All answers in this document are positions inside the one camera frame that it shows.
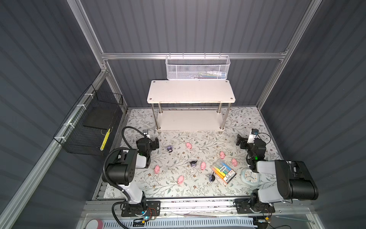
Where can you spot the pink tape roll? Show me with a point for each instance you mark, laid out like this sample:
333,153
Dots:
95,224

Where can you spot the pink pig toy centre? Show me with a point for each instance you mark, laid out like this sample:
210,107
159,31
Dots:
203,166

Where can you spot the pink pig toy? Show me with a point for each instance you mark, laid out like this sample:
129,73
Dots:
203,166
180,180
157,169
189,145
222,155
234,162

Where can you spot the light blue alarm clock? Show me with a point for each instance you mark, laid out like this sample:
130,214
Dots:
249,177

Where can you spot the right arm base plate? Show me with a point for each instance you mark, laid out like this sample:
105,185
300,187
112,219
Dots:
246,206

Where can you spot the pack of coloured markers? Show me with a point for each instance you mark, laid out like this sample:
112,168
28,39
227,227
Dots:
223,171

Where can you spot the yellow marker in basket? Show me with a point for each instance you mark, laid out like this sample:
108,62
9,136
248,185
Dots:
105,140

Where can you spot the pink pig toy top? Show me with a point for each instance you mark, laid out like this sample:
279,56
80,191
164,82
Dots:
189,145

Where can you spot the pink pig toy left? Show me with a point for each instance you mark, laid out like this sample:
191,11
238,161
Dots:
157,169

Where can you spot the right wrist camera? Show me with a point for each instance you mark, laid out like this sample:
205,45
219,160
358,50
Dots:
252,136

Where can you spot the pink pig toy far right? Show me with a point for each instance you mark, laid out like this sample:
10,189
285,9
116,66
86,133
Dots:
234,162

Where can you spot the black wire wall basket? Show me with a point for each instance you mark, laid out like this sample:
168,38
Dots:
84,131

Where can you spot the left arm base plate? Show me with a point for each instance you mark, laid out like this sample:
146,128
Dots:
143,209

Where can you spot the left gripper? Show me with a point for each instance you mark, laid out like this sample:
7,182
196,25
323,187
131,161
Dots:
154,143

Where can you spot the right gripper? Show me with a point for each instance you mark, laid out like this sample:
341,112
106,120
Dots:
242,143

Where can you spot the black purple toy near markers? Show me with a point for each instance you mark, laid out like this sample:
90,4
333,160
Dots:
211,178

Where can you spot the white mesh wall basket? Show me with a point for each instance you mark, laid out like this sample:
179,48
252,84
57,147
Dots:
179,67

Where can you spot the pens in white basket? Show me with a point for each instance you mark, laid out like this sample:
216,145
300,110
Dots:
208,75

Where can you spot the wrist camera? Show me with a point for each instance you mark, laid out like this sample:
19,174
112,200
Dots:
146,133
252,136

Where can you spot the black purple toy figure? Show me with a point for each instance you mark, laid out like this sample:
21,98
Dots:
193,163

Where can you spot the white vented cable duct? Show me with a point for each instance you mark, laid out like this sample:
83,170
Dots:
190,223

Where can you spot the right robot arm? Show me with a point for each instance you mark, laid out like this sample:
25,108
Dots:
293,179

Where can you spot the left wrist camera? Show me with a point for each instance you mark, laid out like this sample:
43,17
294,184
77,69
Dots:
146,133

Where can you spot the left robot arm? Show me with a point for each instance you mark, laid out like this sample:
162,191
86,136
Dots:
120,165

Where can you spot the white two-tier shelf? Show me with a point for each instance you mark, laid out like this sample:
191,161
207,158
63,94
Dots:
176,92

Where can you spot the pink pig toy right upper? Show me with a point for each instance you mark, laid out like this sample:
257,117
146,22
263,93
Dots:
222,155

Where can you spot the pink pig toy bottom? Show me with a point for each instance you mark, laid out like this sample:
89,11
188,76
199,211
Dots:
180,180

